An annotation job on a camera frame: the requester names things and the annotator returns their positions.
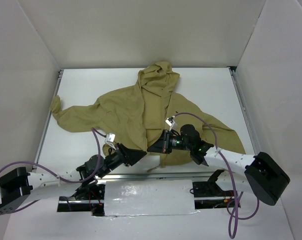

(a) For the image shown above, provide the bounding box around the tan hooded zip jacket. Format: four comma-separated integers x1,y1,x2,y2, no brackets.
49,59,247,173

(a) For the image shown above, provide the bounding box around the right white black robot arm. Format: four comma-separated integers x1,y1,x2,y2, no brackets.
147,124,290,206

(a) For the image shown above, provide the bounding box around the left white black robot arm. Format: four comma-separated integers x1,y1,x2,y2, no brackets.
0,144,147,216

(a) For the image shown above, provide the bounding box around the white foil covered panel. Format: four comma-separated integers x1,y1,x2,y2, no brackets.
104,180,196,217

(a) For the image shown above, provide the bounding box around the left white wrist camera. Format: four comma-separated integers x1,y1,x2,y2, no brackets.
104,132,116,149

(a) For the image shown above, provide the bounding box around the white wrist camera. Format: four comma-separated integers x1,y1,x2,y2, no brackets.
104,132,116,149
165,115,178,131

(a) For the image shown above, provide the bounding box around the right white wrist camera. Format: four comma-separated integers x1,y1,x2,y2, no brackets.
165,115,178,131

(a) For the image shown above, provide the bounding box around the front aluminium rail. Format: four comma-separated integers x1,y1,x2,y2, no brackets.
95,171,214,182

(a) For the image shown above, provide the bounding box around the right aluminium side rail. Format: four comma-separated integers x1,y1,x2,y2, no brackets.
228,66,261,154

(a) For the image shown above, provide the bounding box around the aluminium side rail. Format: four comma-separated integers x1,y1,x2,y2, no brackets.
34,69,65,163
228,66,261,154

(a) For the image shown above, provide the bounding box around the left aluminium side rail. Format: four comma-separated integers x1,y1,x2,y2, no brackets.
34,69,65,163

